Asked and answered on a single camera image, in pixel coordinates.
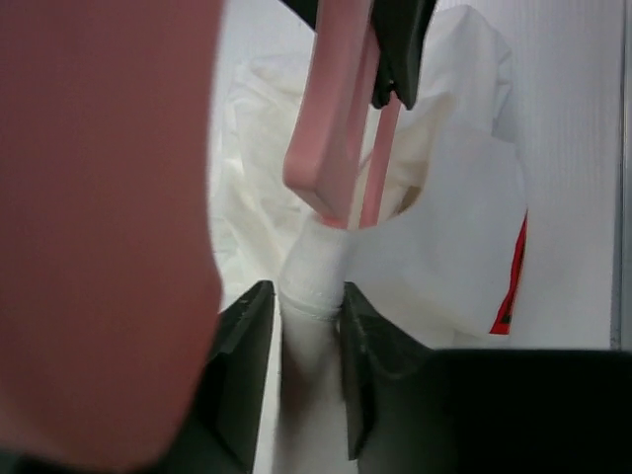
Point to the pink hanger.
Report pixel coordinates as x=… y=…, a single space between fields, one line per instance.
x=109 y=290

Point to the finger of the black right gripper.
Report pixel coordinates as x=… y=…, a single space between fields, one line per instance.
x=323 y=15
x=400 y=27

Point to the aluminium table edge rail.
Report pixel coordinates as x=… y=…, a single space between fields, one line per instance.
x=620 y=321

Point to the white t shirt red print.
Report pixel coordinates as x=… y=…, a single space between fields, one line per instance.
x=439 y=262

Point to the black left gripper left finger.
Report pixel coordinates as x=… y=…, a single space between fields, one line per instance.
x=221 y=431

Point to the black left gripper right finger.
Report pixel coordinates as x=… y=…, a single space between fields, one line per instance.
x=412 y=409

